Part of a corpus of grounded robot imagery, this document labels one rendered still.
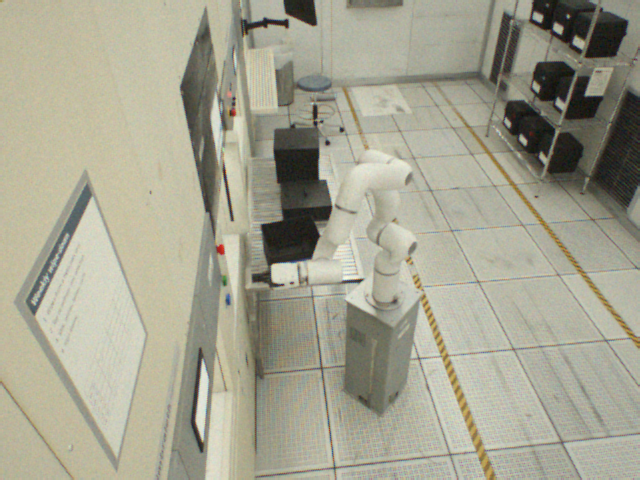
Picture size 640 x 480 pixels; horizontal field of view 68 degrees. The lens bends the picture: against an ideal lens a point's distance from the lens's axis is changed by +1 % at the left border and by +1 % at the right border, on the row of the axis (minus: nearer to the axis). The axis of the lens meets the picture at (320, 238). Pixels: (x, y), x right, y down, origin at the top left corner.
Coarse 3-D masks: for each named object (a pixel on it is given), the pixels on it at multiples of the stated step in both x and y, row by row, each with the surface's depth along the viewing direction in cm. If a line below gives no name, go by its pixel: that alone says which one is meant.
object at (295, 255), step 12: (264, 228) 249; (276, 228) 251; (288, 228) 253; (300, 228) 255; (312, 228) 254; (264, 240) 236; (276, 240) 256; (288, 240) 258; (300, 240) 259; (312, 240) 260; (264, 252) 250; (276, 252) 254; (288, 252) 254; (300, 252) 229; (312, 252) 231
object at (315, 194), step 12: (324, 180) 292; (288, 192) 282; (300, 192) 282; (312, 192) 281; (324, 192) 281; (288, 204) 272; (300, 204) 272; (312, 204) 272; (324, 204) 272; (288, 216) 272; (300, 216) 273; (312, 216) 274; (324, 216) 275
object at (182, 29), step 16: (176, 0) 127; (192, 0) 155; (176, 16) 126; (192, 16) 153; (176, 32) 125; (192, 32) 151; (176, 48) 123; (176, 64) 122; (208, 144) 164; (208, 160) 161; (208, 176) 158; (208, 192) 155; (256, 368) 284; (256, 384) 276; (256, 400) 267; (256, 416) 260; (256, 432) 252; (256, 448) 246
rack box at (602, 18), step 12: (588, 12) 360; (600, 12) 359; (576, 24) 361; (588, 24) 350; (600, 24) 341; (612, 24) 342; (624, 24) 343; (576, 36) 364; (600, 36) 345; (612, 36) 347; (624, 36) 347; (576, 48) 366; (588, 48) 353; (600, 48) 352; (612, 48) 353
